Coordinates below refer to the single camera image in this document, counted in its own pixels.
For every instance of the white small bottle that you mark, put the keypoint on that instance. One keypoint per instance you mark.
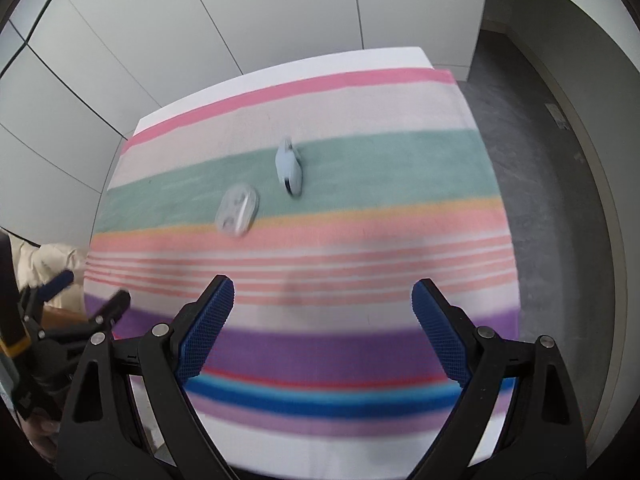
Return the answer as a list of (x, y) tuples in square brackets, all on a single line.
[(287, 165)]

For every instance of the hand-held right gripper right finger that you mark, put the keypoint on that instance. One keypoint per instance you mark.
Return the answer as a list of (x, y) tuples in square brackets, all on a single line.
[(442, 332)]

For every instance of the white table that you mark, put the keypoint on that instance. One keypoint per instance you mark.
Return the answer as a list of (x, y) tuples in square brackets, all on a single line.
[(350, 60)]

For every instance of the striped towel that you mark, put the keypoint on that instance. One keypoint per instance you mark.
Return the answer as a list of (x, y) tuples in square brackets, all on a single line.
[(350, 170)]

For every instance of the cream padded chair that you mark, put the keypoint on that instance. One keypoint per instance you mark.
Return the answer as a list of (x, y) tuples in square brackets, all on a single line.
[(45, 260)]

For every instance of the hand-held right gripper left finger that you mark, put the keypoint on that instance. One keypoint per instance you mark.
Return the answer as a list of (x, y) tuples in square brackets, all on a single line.
[(207, 330)]

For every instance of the small clear plastic case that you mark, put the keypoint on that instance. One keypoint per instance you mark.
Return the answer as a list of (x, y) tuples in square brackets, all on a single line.
[(237, 210)]

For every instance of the metal floor socket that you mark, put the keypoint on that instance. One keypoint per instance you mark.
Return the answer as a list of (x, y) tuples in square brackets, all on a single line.
[(556, 117)]

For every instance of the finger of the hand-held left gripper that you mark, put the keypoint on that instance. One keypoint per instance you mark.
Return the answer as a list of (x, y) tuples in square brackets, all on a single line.
[(117, 305), (60, 280)]

